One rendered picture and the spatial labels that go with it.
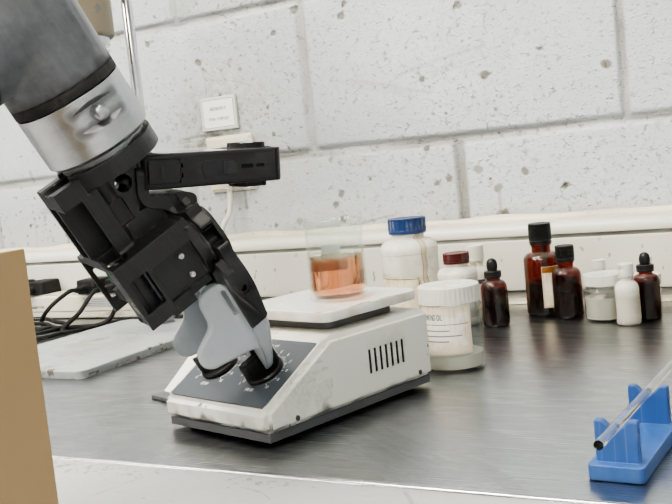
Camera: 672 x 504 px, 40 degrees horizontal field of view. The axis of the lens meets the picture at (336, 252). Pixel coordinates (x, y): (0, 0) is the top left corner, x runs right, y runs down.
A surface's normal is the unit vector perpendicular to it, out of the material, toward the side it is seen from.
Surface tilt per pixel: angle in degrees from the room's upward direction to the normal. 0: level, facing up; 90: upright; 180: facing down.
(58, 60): 100
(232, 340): 98
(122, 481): 0
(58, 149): 119
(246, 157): 95
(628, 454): 90
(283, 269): 90
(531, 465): 0
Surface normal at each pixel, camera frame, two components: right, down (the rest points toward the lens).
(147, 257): 0.57, 0.14
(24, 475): 0.88, -0.04
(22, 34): 0.71, 0.22
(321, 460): -0.11, -0.99
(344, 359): 0.72, 0.00
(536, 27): -0.47, 0.13
